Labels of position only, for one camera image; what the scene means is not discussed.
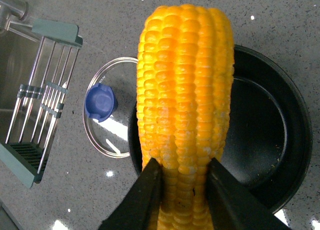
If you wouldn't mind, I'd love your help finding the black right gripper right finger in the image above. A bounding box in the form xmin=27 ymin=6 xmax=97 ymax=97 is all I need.
xmin=206 ymin=158 xmax=289 ymax=229

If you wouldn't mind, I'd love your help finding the glass lid with blue knob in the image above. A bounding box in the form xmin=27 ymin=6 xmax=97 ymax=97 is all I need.
xmin=83 ymin=57 xmax=138 ymax=158

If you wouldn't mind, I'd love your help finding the metal dish drying rack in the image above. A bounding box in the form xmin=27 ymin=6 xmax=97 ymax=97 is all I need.
xmin=0 ymin=19 xmax=83 ymax=188

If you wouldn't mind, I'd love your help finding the yellow corn cob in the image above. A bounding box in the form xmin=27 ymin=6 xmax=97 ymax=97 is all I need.
xmin=136 ymin=5 xmax=235 ymax=229

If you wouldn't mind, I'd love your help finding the dark blue saucepan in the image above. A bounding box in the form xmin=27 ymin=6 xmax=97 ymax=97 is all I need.
xmin=127 ymin=45 xmax=314 ymax=214

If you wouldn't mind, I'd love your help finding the chrome faucet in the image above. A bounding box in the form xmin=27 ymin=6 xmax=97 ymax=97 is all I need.
xmin=0 ymin=0 xmax=29 ymax=31

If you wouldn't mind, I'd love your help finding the stainless steel sink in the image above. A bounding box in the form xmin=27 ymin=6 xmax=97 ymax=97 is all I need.
xmin=0 ymin=25 xmax=41 ymax=144

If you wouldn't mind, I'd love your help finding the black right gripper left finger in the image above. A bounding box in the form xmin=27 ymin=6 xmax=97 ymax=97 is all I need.
xmin=98 ymin=159 xmax=162 ymax=230

